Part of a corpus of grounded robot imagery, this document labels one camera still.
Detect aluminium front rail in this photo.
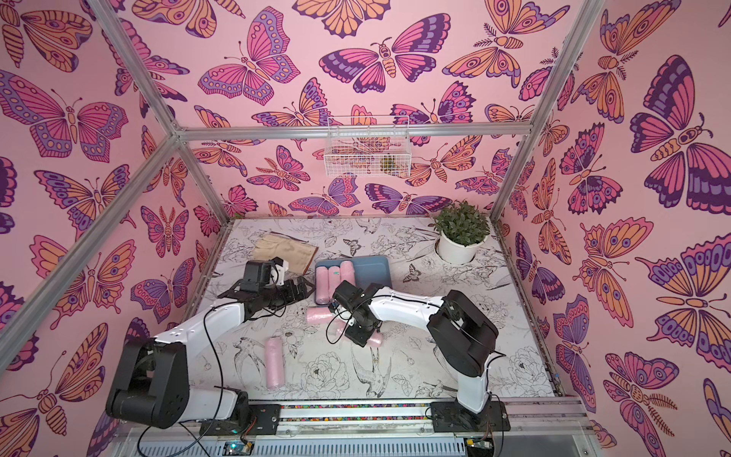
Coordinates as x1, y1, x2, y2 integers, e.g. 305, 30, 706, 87
105, 396, 603, 456

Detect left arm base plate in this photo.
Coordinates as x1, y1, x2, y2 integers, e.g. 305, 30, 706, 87
199, 403, 282, 436

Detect white wire basket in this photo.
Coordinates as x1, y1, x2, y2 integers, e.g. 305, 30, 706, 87
322, 114, 412, 179

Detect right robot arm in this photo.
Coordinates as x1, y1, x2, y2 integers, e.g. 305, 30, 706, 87
333, 281, 499, 414

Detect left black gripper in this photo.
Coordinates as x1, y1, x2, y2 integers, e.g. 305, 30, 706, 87
260, 277, 316, 310

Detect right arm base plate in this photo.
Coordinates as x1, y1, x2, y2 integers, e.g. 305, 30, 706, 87
428, 400, 511, 433

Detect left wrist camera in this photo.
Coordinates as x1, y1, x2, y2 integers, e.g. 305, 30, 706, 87
270, 257, 289, 286

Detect aluminium frame struts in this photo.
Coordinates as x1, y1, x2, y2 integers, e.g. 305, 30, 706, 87
0, 0, 609, 457

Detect potted green plant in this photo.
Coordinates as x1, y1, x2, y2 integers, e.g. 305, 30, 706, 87
434, 201, 491, 265

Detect beige cloth with red trim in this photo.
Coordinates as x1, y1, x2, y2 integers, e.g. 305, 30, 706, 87
251, 233, 318, 275

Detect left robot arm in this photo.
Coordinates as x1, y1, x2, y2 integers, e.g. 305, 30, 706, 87
105, 258, 315, 430

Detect blue plastic storage box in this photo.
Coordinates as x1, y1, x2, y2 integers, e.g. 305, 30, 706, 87
315, 256, 392, 289

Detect pink trash bag roll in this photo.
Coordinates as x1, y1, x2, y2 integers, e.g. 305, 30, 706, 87
339, 260, 356, 286
315, 267, 330, 306
306, 307, 335, 326
327, 266, 342, 298
330, 320, 384, 348
265, 336, 286, 390

